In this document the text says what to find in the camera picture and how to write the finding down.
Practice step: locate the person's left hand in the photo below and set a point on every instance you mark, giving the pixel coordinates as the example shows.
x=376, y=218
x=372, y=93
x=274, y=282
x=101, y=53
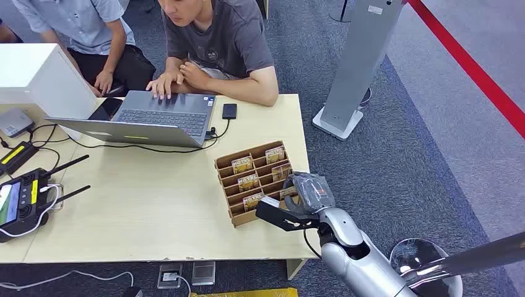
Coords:
x=104, y=82
x=193, y=75

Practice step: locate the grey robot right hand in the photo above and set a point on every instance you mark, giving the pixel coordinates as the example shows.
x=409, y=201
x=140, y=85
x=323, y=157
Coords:
x=311, y=192

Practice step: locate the person's right hand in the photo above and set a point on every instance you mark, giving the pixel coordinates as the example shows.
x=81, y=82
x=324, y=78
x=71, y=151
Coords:
x=164, y=84

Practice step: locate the person's left forearm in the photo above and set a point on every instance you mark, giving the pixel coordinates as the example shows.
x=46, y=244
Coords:
x=242, y=86

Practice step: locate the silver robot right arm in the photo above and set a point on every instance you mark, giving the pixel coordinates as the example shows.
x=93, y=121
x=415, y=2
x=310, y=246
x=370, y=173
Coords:
x=357, y=254

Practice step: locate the hotel key card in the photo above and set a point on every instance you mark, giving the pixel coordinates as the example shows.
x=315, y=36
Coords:
x=242, y=165
x=248, y=183
x=287, y=192
x=275, y=155
x=253, y=201
x=281, y=172

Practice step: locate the person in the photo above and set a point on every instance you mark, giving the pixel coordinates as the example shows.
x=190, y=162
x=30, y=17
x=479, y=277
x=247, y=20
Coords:
x=8, y=32
x=225, y=45
x=86, y=37

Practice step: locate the brown cardboard card holder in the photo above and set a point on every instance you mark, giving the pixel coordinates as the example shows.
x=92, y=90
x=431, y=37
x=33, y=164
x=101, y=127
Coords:
x=246, y=192

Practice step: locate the black smartphone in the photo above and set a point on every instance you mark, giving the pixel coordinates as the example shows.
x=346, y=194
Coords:
x=106, y=109

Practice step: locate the grey open laptop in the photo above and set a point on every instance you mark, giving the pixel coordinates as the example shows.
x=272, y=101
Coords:
x=164, y=119

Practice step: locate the black external drive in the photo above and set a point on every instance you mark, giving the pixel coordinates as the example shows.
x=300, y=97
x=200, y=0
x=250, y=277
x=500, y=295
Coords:
x=229, y=111

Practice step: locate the white box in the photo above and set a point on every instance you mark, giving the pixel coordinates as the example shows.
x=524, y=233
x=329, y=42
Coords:
x=37, y=78

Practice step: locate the light wooden table leg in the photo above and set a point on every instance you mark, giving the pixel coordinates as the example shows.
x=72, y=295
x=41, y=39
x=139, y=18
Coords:
x=295, y=268

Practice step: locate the small grey device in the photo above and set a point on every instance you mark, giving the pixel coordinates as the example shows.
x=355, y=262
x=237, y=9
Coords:
x=14, y=122

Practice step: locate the black box with yellow label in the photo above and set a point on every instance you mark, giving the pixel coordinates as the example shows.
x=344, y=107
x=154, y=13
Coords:
x=15, y=157

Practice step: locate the yellow package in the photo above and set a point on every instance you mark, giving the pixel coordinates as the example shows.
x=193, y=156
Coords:
x=246, y=293

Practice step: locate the floor socket cover plate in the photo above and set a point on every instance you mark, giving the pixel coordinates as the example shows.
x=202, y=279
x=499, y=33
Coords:
x=203, y=273

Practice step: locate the silver kiosk stand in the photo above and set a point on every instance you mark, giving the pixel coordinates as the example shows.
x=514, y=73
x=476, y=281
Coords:
x=357, y=65

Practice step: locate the black remote controller with antennas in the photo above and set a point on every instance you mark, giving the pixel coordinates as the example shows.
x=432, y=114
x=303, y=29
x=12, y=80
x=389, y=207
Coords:
x=22, y=201

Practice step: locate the black stanchion base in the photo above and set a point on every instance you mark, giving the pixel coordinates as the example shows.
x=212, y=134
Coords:
x=341, y=12

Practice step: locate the floor power socket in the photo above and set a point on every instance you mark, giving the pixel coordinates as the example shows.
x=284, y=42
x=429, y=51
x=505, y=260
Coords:
x=170, y=275

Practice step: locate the red barrier tape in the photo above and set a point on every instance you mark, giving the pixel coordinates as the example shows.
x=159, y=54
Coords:
x=471, y=67

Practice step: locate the chrome stanchion post with base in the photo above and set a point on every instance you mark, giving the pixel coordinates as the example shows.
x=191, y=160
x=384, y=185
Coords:
x=434, y=264

